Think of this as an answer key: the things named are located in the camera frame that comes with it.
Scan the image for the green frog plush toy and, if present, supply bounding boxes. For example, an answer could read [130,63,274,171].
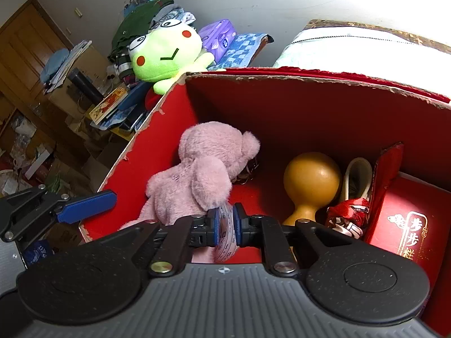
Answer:
[127,19,228,95]

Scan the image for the light blue cloth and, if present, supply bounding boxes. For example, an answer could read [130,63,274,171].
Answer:
[40,48,70,84]

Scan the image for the red fabric flat case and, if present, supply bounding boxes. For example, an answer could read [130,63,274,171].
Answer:
[370,142,405,234]

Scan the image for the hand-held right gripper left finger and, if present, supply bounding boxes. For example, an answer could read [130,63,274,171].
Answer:
[118,208,221,278]

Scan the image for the red brocade pouch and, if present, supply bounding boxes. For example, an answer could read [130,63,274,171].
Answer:
[326,199,370,242]

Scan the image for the light green printed bed mat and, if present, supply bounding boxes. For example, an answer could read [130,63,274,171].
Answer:
[273,25,451,75]

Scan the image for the red cardboard box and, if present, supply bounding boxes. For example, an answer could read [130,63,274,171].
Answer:
[79,67,451,338]

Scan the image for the wooden door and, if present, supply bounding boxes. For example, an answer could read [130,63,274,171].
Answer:
[0,0,71,96]

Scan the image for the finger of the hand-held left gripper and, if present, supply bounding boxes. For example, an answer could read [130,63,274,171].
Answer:
[0,184,118,243]

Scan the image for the white papers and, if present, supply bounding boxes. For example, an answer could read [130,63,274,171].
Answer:
[48,40,93,89]

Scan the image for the brown patterned mattress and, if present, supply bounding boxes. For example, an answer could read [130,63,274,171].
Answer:
[304,19,451,55]

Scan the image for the metal key ring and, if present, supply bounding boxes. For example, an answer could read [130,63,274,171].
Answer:
[239,161,260,186]

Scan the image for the striped garment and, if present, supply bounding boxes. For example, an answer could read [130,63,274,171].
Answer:
[112,52,135,82]

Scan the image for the purple tissue pack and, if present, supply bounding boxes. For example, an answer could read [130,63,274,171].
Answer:
[198,19,236,61]

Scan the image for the yellow wooden gourd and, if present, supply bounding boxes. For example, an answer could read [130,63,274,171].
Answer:
[282,152,342,226]

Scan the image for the cream baby shoe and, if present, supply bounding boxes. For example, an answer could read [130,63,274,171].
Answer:
[340,158,374,205]

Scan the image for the wooden desk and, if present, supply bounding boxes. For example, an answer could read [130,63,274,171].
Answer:
[41,46,142,142]

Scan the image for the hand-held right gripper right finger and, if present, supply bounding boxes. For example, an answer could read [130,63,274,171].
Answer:
[233,202,339,277]

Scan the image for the blue checkered cloth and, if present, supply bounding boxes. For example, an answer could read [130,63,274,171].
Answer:
[211,33,274,72]

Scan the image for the pink plush toy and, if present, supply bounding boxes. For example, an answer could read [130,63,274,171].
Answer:
[118,121,262,264]

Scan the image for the pile of folded clothes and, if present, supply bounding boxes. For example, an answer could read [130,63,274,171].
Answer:
[107,0,177,61]

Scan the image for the red gold-print gift box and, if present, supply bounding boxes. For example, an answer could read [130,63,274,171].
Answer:
[363,172,451,326]

